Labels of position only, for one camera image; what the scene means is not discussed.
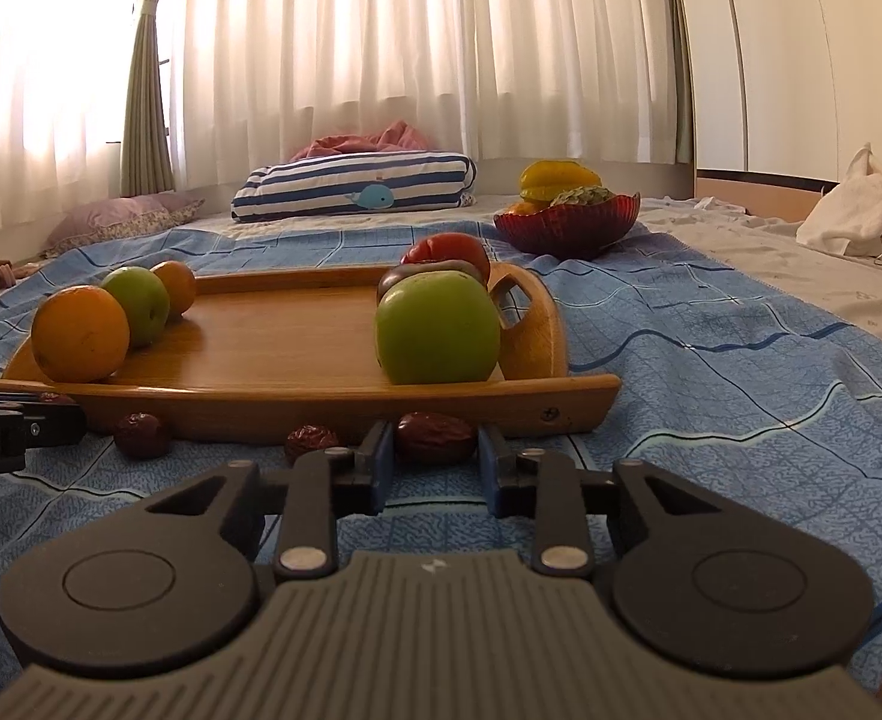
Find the large orange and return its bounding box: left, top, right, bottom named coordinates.
left=31, top=284, right=130, bottom=383

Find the small orange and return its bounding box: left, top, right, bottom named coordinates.
left=151, top=260, right=197, bottom=322

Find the blue striped whale pillow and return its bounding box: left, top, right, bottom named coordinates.
left=231, top=151, right=477, bottom=223

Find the white wardrobe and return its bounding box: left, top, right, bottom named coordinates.
left=683, top=0, right=882, bottom=181

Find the yellow starfruit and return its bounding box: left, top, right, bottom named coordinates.
left=519, top=160, right=602, bottom=203

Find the green custard apple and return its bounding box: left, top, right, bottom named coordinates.
left=551, top=184, right=615, bottom=206

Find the green apple left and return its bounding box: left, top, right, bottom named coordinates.
left=101, top=265, right=171, bottom=348

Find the green apple right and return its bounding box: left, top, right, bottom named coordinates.
left=374, top=273, right=501, bottom=385

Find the white cloth bundle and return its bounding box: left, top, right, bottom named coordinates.
left=796, top=143, right=882, bottom=257

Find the red glass fruit bowl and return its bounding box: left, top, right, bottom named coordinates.
left=495, top=195, right=641, bottom=260

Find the red jujube date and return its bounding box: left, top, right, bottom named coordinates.
left=37, top=392, right=75, bottom=405
left=397, top=411, right=475, bottom=458
left=114, top=411, right=171, bottom=461
left=285, top=424, right=340, bottom=466

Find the red tomato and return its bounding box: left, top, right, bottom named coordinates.
left=400, top=232, right=490, bottom=284

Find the pink crumpled blanket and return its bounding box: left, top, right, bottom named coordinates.
left=290, top=121, right=431, bottom=163

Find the olive green drape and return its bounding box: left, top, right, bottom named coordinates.
left=121, top=0, right=174, bottom=197

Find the wooden serving tray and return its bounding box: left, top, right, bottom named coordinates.
left=0, top=263, right=620, bottom=444

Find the purple floral pillow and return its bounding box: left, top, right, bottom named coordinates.
left=43, top=192, right=203, bottom=259

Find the white sheer curtain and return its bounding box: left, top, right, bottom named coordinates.
left=0, top=0, right=690, bottom=231

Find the orange fruit in bowl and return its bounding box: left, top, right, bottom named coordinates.
left=508, top=200, right=548, bottom=216

